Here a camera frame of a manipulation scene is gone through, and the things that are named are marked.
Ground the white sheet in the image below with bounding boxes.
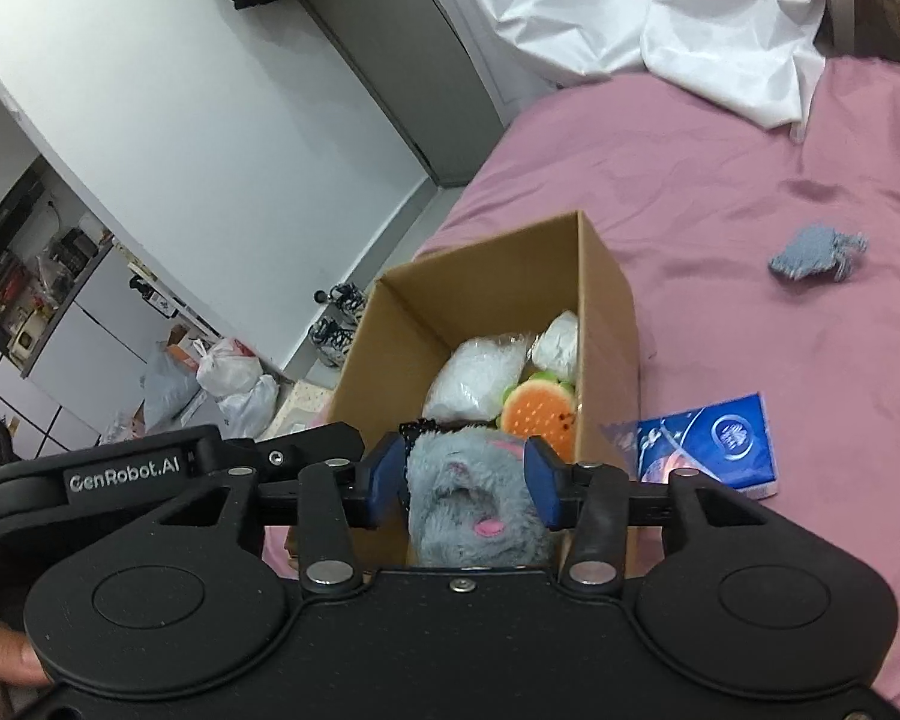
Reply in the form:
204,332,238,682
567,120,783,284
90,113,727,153
412,0,830,143

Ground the cream dotted parcel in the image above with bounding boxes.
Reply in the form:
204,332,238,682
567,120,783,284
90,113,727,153
259,382,338,443

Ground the cluttered kitchen shelf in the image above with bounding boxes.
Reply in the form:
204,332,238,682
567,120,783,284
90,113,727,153
0,154,113,376

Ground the brown cardboard box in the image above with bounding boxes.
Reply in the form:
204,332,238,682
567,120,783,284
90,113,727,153
322,210,641,571

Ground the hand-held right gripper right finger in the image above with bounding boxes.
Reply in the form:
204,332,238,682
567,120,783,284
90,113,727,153
525,439,758,587

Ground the small blue knitted pouch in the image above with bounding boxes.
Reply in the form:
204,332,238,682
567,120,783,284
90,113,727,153
767,223,869,284

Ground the pink bed sheet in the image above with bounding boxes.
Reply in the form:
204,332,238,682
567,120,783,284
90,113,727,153
262,56,900,720

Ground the grey-blue round plush toy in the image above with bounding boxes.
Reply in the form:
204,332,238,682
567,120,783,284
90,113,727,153
405,424,560,567

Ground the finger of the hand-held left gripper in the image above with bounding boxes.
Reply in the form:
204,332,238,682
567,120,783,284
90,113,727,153
217,424,365,477

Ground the blue tissue packet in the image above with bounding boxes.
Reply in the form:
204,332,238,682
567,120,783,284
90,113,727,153
600,391,779,502

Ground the clear bag of white filling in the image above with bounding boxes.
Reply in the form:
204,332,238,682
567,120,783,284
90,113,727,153
422,331,537,421

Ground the white plastic bag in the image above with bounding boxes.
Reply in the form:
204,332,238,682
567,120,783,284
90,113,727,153
217,373,280,440
195,337,263,398

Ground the grey plastic bag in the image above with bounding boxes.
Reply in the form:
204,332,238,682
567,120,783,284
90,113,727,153
142,345,200,432

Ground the person's left hand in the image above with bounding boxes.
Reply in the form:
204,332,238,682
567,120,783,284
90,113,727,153
0,606,52,687

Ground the burger plush toy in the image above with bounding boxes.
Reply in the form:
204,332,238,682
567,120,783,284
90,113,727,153
499,364,578,466

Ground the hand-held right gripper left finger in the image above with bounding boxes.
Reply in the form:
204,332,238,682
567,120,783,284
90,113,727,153
150,435,413,593

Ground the grey sneaker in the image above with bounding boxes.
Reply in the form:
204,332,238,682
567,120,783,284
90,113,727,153
307,315,357,368
315,281,367,317

